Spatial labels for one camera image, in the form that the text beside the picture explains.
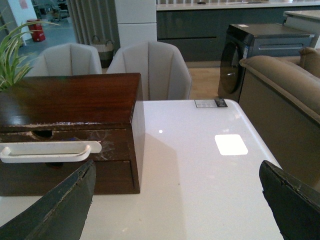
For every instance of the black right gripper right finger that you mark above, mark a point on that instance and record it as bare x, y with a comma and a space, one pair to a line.
295, 205

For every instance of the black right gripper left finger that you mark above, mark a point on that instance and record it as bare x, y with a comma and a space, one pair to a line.
58, 215

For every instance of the white drawer handle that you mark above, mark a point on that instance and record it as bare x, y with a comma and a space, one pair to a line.
47, 151

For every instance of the wooden drawer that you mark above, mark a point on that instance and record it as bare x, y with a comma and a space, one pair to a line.
36, 179
113, 141

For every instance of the dark wooden drawer cabinet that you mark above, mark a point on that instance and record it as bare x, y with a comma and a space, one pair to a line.
83, 102

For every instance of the beige sofa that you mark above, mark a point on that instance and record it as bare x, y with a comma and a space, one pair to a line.
281, 98

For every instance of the table label sticker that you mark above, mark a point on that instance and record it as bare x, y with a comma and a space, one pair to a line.
211, 103

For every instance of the green spider plant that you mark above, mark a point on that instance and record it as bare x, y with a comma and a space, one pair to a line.
14, 67

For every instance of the left beige chair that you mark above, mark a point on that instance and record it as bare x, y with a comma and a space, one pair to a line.
70, 59

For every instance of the beige chair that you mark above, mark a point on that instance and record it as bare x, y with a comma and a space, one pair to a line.
163, 70
70, 59

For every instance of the woven basket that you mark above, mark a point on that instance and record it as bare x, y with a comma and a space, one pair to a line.
105, 50

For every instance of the right beige chair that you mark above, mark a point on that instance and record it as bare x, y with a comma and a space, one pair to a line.
163, 70

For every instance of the black washing machine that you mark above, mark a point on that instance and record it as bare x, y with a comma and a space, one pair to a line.
248, 40

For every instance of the red bin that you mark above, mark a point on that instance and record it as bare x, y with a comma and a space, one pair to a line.
36, 29

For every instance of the grey curtain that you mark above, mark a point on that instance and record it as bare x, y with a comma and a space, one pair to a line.
94, 18

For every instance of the grey kitchen counter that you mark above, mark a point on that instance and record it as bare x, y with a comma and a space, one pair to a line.
198, 27

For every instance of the white pillar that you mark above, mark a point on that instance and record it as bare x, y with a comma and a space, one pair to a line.
136, 21

